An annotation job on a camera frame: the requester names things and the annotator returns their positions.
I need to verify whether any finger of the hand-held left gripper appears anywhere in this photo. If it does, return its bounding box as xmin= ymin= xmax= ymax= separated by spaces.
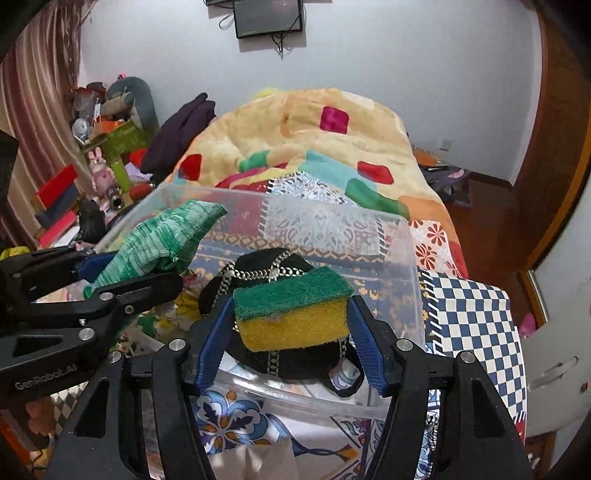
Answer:
xmin=0 ymin=246 xmax=117 ymax=306
xmin=0 ymin=272 xmax=184 ymax=372

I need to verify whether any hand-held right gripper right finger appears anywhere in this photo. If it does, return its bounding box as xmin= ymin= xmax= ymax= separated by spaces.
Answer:
xmin=347 ymin=295 xmax=525 ymax=480

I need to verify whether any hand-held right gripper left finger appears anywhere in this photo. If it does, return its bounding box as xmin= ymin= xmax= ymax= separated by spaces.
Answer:
xmin=46 ymin=294 xmax=235 ymax=480

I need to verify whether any green knitted cloth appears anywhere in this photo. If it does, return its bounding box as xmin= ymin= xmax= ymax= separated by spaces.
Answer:
xmin=83 ymin=200 xmax=228 ymax=298

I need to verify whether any black chain bag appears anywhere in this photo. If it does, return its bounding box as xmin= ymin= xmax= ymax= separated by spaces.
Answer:
xmin=198 ymin=248 xmax=366 ymax=400

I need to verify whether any yellow and green sponge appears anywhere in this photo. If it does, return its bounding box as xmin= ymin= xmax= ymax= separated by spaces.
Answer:
xmin=232 ymin=266 xmax=355 ymax=354

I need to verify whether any clear plastic storage box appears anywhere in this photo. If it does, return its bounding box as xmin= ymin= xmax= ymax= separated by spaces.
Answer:
xmin=90 ymin=185 xmax=428 ymax=422

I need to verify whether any red flat box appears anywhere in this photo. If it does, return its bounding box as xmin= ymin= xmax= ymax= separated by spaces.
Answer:
xmin=30 ymin=164 xmax=80 ymax=209

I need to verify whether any pink bunny toy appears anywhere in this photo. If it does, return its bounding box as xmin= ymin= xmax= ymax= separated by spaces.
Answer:
xmin=88 ymin=148 xmax=116 ymax=193

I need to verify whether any blue white checkered cloth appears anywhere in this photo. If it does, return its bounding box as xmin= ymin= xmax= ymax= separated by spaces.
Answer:
xmin=418 ymin=267 xmax=528 ymax=437

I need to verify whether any green cardboard box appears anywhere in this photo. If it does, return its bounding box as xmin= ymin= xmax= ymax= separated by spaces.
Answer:
xmin=82 ymin=121 xmax=149 ymax=162

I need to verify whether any dark purple garment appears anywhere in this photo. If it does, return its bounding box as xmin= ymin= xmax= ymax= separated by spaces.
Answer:
xmin=140 ymin=92 xmax=218 ymax=176

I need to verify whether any grey plush toy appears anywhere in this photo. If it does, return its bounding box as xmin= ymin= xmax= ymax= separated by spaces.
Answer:
xmin=105 ymin=76 xmax=160 ymax=133

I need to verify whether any striped brown curtain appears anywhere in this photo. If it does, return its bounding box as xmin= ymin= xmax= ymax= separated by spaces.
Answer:
xmin=0 ymin=0 xmax=89 ymax=252

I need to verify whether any dark clothes pile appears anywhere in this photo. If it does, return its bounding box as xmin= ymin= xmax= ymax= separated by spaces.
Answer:
xmin=418 ymin=165 xmax=472 ymax=207

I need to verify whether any white cabinet door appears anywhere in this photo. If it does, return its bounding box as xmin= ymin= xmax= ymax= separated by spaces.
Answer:
xmin=521 ymin=217 xmax=591 ymax=439

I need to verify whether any yellow patchwork quilt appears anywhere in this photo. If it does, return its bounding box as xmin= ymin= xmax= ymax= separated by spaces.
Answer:
xmin=166 ymin=88 xmax=469 ymax=278

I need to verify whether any wooden wardrobe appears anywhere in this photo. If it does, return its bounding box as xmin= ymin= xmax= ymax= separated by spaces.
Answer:
xmin=505 ymin=0 xmax=591 ymax=296

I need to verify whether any black television cable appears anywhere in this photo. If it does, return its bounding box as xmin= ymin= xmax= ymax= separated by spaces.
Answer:
xmin=269 ymin=31 xmax=288 ymax=61

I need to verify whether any wall-mounted black television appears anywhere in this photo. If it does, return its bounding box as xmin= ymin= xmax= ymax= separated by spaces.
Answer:
xmin=232 ymin=0 xmax=305 ymax=40

